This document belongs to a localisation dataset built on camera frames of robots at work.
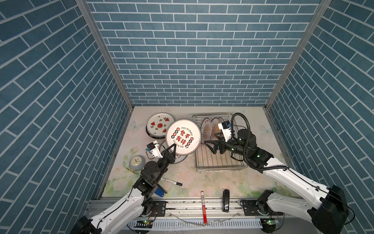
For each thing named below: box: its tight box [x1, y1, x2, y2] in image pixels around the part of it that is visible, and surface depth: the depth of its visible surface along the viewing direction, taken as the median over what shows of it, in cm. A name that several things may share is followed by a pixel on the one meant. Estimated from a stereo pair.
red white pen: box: [200, 190, 208, 224], surface depth 75 cm
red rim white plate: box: [165, 118, 202, 156], surface depth 79 cm
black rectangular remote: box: [222, 189, 230, 213], surface depth 75 cm
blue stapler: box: [154, 187, 165, 198], surface depth 79 cm
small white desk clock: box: [129, 155, 146, 172], surface depth 88 cm
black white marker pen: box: [160, 177, 183, 187], surface depth 84 cm
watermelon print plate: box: [146, 112, 175, 139], surface depth 107 cm
